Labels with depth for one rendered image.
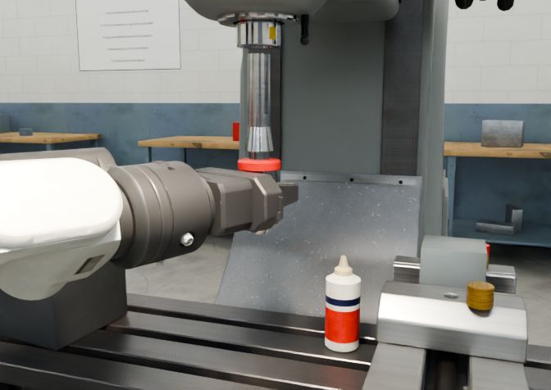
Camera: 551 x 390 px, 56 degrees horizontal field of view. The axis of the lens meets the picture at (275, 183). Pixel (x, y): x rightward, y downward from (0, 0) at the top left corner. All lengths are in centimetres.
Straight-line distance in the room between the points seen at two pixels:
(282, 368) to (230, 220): 19
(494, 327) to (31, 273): 37
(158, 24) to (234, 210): 506
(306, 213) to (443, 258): 43
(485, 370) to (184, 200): 28
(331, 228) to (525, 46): 401
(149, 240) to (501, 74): 444
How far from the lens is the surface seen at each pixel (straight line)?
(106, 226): 39
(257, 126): 56
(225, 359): 62
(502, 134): 423
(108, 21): 582
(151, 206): 43
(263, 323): 70
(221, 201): 48
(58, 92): 618
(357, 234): 89
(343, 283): 60
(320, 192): 92
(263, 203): 50
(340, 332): 62
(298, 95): 94
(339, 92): 92
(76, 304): 68
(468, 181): 478
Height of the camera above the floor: 122
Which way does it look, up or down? 9 degrees down
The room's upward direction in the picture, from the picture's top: straight up
